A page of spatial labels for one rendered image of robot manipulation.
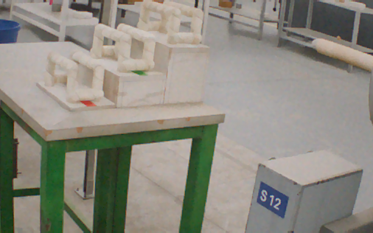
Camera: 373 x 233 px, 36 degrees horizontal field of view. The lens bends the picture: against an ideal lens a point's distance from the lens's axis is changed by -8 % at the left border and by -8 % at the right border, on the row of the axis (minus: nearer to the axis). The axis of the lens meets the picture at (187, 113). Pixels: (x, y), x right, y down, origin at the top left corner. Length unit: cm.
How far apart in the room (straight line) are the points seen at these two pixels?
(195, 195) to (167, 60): 41
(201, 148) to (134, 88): 27
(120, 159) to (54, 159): 67
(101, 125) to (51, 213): 28
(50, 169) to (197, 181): 51
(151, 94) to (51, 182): 42
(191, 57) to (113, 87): 25
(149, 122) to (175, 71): 22
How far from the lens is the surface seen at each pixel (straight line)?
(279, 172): 89
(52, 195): 160
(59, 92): 179
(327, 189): 91
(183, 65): 182
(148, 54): 178
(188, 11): 188
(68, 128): 153
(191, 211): 190
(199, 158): 183
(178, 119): 171
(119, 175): 222
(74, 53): 184
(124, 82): 172
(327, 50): 124
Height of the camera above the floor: 143
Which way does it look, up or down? 16 degrees down
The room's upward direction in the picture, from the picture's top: 8 degrees clockwise
